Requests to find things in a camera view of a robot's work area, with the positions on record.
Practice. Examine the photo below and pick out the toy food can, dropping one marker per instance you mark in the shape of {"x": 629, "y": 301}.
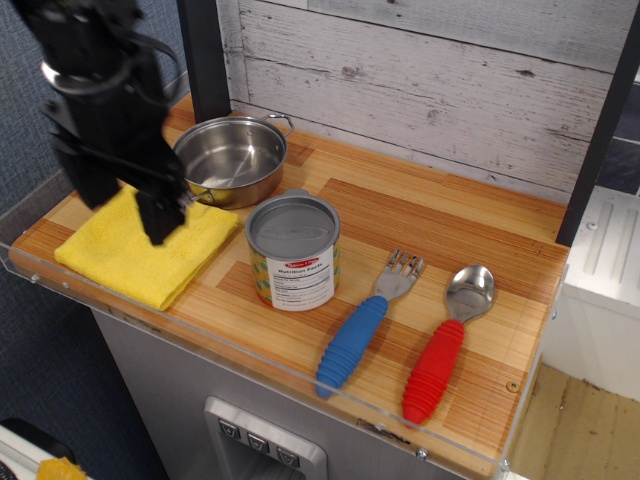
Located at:
{"x": 294, "y": 250}

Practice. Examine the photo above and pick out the dark frame post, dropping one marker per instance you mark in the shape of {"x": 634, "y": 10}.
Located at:
{"x": 612, "y": 109}
{"x": 204, "y": 54}

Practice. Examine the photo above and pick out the orange yellow object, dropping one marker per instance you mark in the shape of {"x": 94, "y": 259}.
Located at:
{"x": 59, "y": 469}

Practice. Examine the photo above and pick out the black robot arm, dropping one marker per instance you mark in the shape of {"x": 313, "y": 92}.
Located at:
{"x": 88, "y": 28}

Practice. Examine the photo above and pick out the yellow folded cloth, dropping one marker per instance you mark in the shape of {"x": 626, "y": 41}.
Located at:
{"x": 112, "y": 250}

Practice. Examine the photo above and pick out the blue handled fork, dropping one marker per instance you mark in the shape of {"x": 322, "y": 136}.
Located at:
{"x": 345, "y": 351}

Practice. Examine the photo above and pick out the small steel pot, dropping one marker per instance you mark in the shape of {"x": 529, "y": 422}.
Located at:
{"x": 234, "y": 162}

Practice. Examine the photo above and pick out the red handled spoon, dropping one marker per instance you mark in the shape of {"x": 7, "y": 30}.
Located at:
{"x": 469, "y": 295}

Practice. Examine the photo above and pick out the dark right frame post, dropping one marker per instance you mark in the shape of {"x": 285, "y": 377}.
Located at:
{"x": 612, "y": 109}

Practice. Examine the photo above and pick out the dark left frame post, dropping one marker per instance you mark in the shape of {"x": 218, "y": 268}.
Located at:
{"x": 204, "y": 54}

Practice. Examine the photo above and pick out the grey toy fridge cabinet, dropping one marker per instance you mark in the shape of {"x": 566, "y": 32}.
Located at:
{"x": 170, "y": 383}

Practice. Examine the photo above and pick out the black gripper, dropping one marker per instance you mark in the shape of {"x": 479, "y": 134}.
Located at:
{"x": 108, "y": 130}

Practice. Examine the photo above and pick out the clear acrylic table guard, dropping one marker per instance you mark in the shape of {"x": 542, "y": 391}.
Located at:
{"x": 384, "y": 203}

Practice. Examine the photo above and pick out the white black device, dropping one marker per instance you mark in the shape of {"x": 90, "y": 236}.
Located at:
{"x": 24, "y": 447}

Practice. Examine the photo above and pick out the silver dispenser button panel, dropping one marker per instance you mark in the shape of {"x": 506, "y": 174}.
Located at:
{"x": 250, "y": 447}

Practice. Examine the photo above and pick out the white plastic unit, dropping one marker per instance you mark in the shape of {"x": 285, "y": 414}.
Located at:
{"x": 593, "y": 330}

